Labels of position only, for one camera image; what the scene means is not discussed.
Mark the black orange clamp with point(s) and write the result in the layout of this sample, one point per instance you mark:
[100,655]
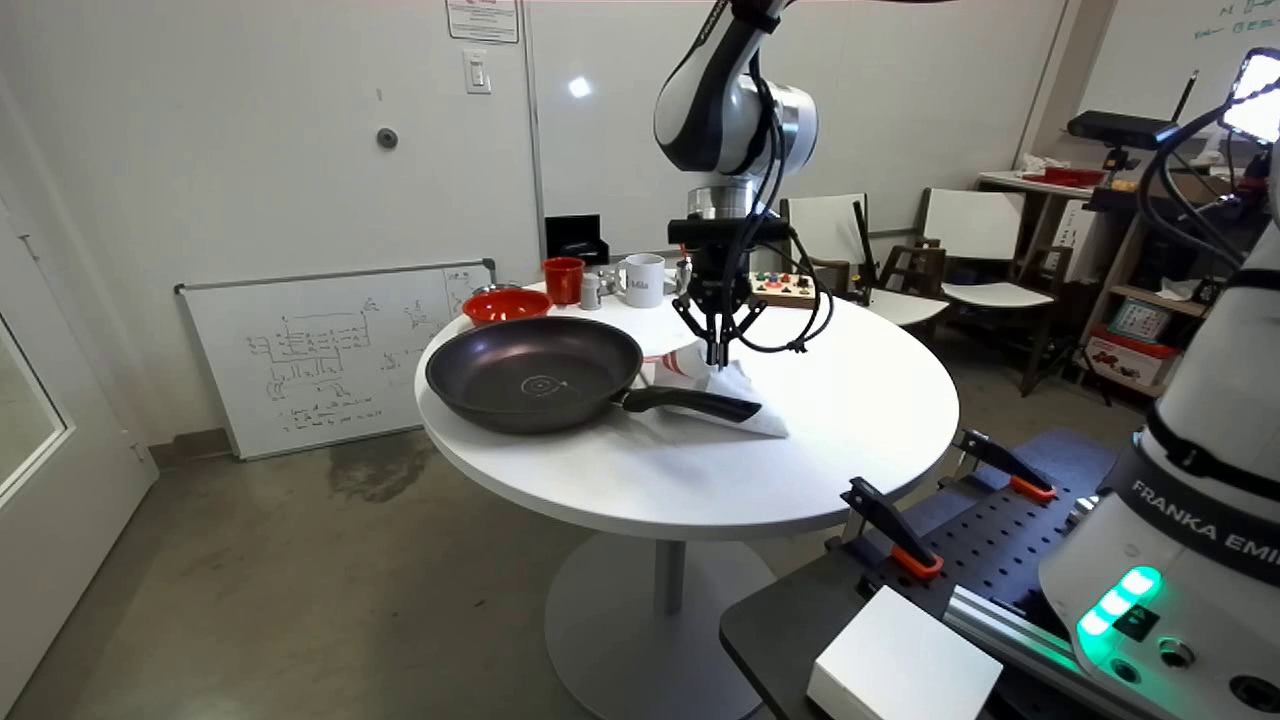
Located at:
[884,524]
[1002,461]

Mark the bright light panel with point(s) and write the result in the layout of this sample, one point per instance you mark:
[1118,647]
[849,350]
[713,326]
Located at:
[1256,99]

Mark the wooden shelf unit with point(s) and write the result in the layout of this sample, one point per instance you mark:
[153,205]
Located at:
[1106,193]

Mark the black device on shelf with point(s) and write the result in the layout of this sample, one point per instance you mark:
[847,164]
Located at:
[1123,129]

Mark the white door with window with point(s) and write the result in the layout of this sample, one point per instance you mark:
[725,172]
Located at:
[83,534]

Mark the red cup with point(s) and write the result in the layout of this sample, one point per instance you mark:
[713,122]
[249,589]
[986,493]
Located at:
[564,283]

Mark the white mug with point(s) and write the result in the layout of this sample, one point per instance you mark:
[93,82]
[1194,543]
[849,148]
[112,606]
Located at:
[643,283]

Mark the black frying pan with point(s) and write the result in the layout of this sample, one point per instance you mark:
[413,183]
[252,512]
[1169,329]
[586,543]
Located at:
[535,374]

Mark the red white box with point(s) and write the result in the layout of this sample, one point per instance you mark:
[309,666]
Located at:
[1126,362]

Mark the red tray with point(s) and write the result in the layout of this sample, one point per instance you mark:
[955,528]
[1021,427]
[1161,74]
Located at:
[1070,178]

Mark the white towel with red stripes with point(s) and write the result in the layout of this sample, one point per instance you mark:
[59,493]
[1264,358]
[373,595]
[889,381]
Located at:
[746,403]

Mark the red bowl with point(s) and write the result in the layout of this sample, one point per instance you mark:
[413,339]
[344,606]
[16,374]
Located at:
[507,304]

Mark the wooden toy board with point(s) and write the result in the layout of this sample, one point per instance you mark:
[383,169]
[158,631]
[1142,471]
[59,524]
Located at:
[789,291]

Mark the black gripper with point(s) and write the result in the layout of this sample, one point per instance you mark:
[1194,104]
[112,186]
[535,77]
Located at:
[720,267]

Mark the silver aluminium bar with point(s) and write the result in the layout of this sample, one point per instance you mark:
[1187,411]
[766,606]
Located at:
[1002,625]

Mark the round wall knob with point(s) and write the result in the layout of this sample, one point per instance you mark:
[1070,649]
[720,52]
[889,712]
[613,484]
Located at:
[387,137]

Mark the white chair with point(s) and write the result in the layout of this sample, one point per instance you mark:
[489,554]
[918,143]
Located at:
[986,224]
[832,224]

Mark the paper wall sign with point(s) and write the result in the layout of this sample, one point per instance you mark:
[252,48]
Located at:
[481,22]

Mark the white light switch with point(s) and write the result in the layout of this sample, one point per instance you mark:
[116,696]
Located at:
[476,74]

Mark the white table pedestal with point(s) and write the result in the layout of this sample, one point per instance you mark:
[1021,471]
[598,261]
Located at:
[626,625]

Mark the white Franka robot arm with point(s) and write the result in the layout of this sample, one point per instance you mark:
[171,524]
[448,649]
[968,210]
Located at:
[720,94]

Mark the black wall holder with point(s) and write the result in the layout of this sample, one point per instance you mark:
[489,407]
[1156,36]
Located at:
[576,237]

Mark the large wall whiteboard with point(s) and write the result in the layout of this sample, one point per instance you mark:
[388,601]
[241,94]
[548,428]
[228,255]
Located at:
[602,144]

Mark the leaning whiteboard with drawings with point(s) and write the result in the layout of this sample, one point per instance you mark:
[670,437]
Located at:
[332,362]

